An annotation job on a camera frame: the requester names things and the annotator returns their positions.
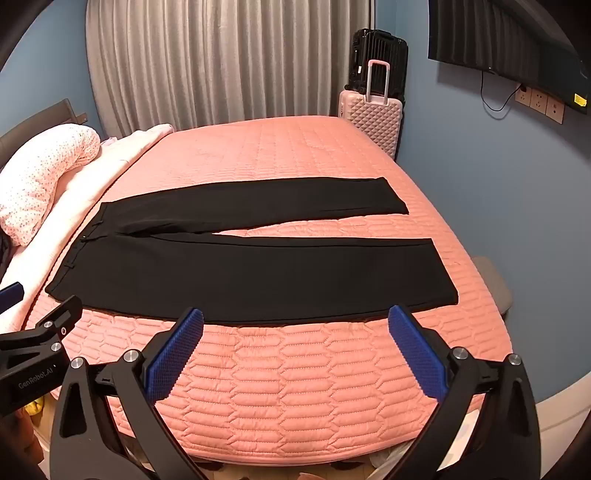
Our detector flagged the wall-mounted television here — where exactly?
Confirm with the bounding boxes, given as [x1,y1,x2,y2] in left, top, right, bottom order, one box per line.
[427,0,591,114]

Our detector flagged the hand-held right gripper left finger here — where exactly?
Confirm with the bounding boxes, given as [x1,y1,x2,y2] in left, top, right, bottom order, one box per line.
[50,307,218,480]

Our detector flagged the light pink blanket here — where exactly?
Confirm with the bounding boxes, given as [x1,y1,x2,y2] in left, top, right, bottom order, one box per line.
[0,124,175,334]

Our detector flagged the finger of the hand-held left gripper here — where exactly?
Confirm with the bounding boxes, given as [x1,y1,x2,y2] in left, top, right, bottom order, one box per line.
[0,281,25,315]
[0,295,84,356]

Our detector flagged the black power cable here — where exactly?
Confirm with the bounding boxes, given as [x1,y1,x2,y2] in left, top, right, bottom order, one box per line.
[479,69,526,112]

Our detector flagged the pink suitcase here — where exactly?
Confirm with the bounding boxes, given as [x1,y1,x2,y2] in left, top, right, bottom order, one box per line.
[338,59,404,161]

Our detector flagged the black suitcase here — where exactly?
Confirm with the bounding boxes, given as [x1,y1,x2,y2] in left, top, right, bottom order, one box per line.
[347,28,409,106]

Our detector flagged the black pants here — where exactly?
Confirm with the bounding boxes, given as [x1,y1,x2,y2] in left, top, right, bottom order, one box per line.
[45,176,459,327]

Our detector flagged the grey headboard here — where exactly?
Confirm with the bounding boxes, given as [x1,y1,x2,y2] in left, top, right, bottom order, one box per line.
[0,98,88,160]

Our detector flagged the grey pleated curtain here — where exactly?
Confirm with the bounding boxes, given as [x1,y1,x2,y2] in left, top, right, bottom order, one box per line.
[85,0,376,138]

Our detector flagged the pink quilted bed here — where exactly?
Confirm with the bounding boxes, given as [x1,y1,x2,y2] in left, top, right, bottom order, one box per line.
[0,115,513,463]

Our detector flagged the pink floral pillow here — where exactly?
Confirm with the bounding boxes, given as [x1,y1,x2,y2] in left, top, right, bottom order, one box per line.
[0,124,101,247]

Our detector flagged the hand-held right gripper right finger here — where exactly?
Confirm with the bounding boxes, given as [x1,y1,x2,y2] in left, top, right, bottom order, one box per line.
[388,305,542,480]

